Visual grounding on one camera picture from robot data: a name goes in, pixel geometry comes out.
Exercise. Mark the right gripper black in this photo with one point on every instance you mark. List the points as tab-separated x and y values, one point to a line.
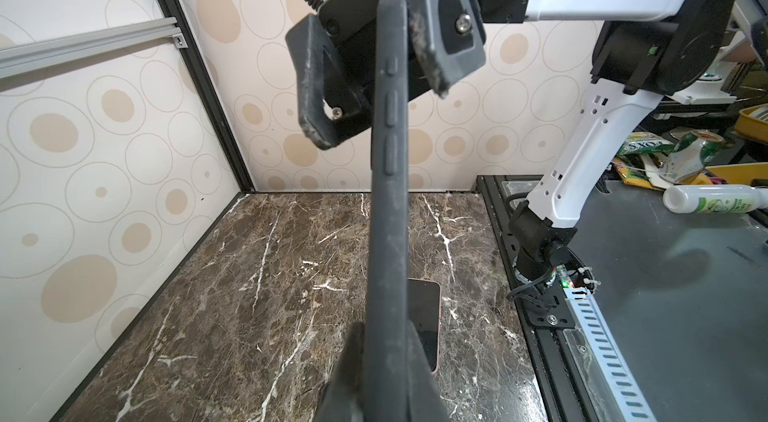
334	55

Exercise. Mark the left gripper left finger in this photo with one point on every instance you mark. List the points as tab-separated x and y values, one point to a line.
341	397

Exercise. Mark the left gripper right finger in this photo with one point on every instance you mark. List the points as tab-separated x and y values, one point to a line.
424	401

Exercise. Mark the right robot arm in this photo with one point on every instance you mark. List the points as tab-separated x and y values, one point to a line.
646	50

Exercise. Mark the black phone near right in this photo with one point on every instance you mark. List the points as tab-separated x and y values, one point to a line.
424	299

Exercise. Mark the green snack packet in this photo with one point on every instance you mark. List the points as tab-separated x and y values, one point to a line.
650	161

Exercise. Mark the white plastic bottle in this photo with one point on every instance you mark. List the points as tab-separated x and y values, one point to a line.
714	199

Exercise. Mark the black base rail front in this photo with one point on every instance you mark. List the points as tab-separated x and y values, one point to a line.
580	370

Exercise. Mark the black frame post right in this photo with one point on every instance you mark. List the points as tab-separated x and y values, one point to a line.
200	76

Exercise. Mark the horizontal aluminium rail back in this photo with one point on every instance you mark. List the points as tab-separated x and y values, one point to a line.
41	55

